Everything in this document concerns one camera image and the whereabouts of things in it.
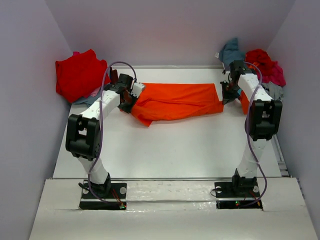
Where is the teal blue crumpled t-shirt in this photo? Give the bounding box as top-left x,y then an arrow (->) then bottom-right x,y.
218,37 -> 245,71

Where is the grey crumpled t-shirt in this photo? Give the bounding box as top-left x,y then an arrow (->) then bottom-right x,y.
261,82 -> 284,101

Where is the folded maroon t-shirt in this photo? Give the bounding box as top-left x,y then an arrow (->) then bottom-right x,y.
108,67 -> 119,85

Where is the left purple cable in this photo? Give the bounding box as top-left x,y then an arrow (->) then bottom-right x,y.
86,61 -> 138,209

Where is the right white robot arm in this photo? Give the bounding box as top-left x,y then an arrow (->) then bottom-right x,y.
215,60 -> 283,199

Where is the orange t-shirt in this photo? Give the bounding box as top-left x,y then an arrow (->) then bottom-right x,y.
131,83 -> 224,127
239,90 -> 250,115

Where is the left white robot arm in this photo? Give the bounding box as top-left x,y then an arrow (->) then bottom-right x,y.
65,74 -> 145,199

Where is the folded light blue t-shirt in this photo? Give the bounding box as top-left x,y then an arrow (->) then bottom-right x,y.
73,90 -> 101,107

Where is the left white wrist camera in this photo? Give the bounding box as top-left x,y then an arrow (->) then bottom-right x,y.
130,82 -> 146,99

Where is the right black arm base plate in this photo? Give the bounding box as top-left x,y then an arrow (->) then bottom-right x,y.
210,181 -> 263,210

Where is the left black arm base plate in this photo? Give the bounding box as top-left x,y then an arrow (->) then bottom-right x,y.
78,180 -> 127,211

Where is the folded red t-shirt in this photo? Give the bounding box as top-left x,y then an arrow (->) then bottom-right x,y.
55,49 -> 111,103

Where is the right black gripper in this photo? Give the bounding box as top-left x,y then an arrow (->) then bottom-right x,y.
220,80 -> 241,106

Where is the folded pink t-shirt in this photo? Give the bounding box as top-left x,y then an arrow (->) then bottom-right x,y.
89,87 -> 101,97

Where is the red crumpled t-shirt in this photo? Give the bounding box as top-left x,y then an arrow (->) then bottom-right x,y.
245,49 -> 274,76

